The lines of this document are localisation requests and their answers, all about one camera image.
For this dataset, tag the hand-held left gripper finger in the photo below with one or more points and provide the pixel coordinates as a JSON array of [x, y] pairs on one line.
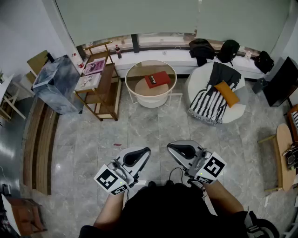
[[133, 150], [143, 162]]

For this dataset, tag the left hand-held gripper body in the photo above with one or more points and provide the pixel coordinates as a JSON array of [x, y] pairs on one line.
[[109, 179]]

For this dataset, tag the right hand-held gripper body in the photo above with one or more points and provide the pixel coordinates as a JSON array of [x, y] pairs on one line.
[[211, 167]]

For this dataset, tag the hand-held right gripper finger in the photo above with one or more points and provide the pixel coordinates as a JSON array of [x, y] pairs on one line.
[[186, 142], [180, 160]]

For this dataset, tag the white beanbag chair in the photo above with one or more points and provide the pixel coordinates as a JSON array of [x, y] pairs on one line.
[[235, 112]]

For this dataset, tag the red book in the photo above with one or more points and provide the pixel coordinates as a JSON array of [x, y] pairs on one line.
[[158, 79]]

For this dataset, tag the person's right forearm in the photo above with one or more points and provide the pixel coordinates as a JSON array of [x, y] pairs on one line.
[[221, 197]]

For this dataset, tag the person's left forearm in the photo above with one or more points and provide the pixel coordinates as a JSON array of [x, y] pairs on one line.
[[109, 211]]

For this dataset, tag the white book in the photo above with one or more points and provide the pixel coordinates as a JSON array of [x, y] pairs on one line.
[[88, 81]]

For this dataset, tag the pink magazine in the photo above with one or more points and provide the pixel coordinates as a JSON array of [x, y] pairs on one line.
[[94, 67]]

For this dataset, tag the person's left shoe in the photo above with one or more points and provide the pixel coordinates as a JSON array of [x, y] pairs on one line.
[[152, 183]]

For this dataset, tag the person's shoe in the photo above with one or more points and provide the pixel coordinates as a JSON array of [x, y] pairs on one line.
[[152, 183], [169, 182]]

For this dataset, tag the person's right shoe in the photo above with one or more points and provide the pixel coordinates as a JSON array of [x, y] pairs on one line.
[[169, 182]]

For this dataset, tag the person's black clothing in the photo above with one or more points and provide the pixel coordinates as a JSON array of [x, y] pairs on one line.
[[163, 209]]

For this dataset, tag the round glass top side table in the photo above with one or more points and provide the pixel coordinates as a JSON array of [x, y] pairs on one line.
[[151, 100]]

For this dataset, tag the orange cushion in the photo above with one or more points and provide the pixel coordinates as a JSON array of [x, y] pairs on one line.
[[227, 93]]

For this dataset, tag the white power strip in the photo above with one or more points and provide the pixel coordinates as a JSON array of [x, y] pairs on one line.
[[266, 202]]

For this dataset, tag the oval wooden coffee table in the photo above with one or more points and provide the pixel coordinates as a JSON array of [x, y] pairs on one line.
[[282, 139]]

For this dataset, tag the wooden shelf cart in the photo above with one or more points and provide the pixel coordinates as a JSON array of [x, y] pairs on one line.
[[109, 76]]

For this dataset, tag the long wooden slat bench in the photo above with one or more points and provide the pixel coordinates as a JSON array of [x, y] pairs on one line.
[[39, 144]]

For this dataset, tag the black white patterned blanket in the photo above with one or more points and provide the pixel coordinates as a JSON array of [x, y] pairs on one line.
[[223, 72]]

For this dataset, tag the black white backpack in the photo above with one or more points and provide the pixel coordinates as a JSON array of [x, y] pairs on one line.
[[292, 158]]

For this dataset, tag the black garment with white stripes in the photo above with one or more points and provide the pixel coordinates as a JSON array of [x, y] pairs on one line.
[[265, 227]]

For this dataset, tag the brown wooden stool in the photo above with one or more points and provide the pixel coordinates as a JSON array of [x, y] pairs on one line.
[[25, 216]]

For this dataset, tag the small grey bin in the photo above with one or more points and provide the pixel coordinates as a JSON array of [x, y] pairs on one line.
[[259, 86]]

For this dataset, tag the white window ledge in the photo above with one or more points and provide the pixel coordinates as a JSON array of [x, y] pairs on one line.
[[144, 57]]

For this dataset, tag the black crumpled bag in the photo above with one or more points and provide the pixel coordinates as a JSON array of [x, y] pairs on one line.
[[201, 50]]

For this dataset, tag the cola bottle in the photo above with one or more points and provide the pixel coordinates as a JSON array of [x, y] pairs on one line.
[[118, 52]]

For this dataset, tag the red white cup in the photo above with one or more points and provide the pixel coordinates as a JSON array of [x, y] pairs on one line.
[[80, 64]]

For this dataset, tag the blue grey marbled box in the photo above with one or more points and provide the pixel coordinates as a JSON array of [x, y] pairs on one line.
[[56, 83]]

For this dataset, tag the small white bottle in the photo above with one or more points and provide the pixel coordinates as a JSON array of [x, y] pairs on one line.
[[248, 54]]

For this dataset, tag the tall black cabinet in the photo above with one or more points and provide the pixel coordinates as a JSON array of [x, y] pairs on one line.
[[281, 83]]

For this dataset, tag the black boxy bag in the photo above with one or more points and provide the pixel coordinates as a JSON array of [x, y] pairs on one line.
[[264, 61]]

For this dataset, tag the grey roller blind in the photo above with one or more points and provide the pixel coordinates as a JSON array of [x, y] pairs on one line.
[[244, 21], [128, 18]]

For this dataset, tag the olive chair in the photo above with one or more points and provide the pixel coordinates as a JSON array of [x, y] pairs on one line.
[[37, 60]]

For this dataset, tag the white wooden chair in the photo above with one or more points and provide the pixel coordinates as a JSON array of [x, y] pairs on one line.
[[5, 87]]

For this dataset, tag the dark window frame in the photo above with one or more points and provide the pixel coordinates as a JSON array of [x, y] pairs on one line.
[[134, 43]]

